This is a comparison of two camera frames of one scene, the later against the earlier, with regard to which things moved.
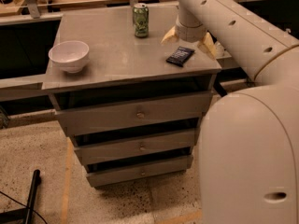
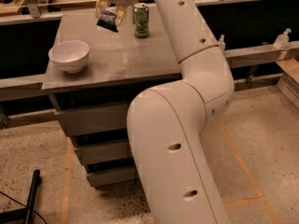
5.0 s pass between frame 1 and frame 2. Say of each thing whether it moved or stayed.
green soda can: stayed
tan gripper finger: moved
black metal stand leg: stayed
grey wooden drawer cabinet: stayed
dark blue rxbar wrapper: moved
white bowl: stayed
